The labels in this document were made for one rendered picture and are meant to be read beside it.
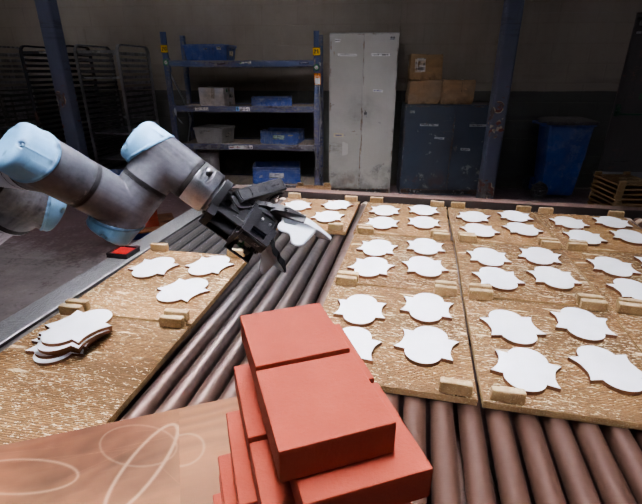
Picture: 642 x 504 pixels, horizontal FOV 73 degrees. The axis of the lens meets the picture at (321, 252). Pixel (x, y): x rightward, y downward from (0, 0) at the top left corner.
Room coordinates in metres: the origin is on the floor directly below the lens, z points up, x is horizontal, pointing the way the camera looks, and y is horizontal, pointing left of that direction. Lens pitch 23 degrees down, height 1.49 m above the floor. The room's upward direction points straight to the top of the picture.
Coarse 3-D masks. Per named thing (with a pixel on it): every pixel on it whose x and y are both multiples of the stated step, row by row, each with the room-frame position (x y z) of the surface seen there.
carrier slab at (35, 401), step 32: (128, 320) 0.89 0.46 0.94; (96, 352) 0.77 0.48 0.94; (128, 352) 0.77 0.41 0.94; (160, 352) 0.77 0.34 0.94; (0, 384) 0.66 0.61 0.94; (32, 384) 0.66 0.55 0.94; (64, 384) 0.66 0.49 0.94; (96, 384) 0.66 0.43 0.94; (128, 384) 0.66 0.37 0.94; (0, 416) 0.58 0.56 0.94; (32, 416) 0.58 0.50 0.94; (64, 416) 0.58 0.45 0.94; (96, 416) 0.58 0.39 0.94
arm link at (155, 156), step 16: (144, 128) 0.68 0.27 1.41; (160, 128) 0.70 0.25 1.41; (128, 144) 0.66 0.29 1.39; (144, 144) 0.67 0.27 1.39; (160, 144) 0.68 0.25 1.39; (176, 144) 0.69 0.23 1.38; (128, 160) 0.67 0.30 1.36; (144, 160) 0.66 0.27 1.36; (160, 160) 0.67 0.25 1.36; (176, 160) 0.67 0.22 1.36; (192, 160) 0.69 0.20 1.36; (144, 176) 0.66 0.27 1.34; (160, 176) 0.66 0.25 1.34; (176, 176) 0.67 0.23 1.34; (192, 176) 0.67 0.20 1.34; (160, 192) 0.67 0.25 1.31; (176, 192) 0.68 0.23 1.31
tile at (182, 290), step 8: (184, 280) 1.09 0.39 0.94; (192, 280) 1.09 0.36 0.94; (200, 280) 1.09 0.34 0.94; (160, 288) 1.04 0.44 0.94; (168, 288) 1.04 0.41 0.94; (176, 288) 1.04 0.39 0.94; (184, 288) 1.04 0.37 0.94; (192, 288) 1.04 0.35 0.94; (200, 288) 1.04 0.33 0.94; (160, 296) 1.00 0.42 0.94; (168, 296) 1.00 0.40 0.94; (176, 296) 1.00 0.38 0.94; (184, 296) 1.00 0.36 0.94; (192, 296) 1.00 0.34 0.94
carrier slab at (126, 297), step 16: (144, 256) 1.28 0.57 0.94; (160, 256) 1.28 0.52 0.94; (176, 256) 1.28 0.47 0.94; (192, 256) 1.28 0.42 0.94; (208, 256) 1.28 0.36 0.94; (128, 272) 1.16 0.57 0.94; (176, 272) 1.16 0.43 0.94; (224, 272) 1.16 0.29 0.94; (96, 288) 1.06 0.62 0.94; (112, 288) 1.06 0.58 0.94; (128, 288) 1.06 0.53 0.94; (144, 288) 1.06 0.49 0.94; (208, 288) 1.06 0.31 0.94; (224, 288) 1.08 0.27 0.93; (96, 304) 0.97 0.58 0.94; (112, 304) 0.97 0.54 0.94; (128, 304) 0.97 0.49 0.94; (144, 304) 0.97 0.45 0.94; (160, 304) 0.97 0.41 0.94; (176, 304) 0.97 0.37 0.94; (192, 304) 0.97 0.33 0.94; (208, 304) 0.97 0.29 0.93; (144, 320) 0.90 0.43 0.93; (192, 320) 0.89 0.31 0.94
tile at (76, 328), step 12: (84, 312) 0.86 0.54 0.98; (96, 312) 0.86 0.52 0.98; (108, 312) 0.86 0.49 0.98; (48, 324) 0.81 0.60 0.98; (60, 324) 0.81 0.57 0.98; (72, 324) 0.81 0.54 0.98; (84, 324) 0.81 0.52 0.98; (96, 324) 0.81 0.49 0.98; (108, 324) 0.81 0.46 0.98; (48, 336) 0.76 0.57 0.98; (60, 336) 0.76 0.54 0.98; (72, 336) 0.76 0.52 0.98; (84, 336) 0.76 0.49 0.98
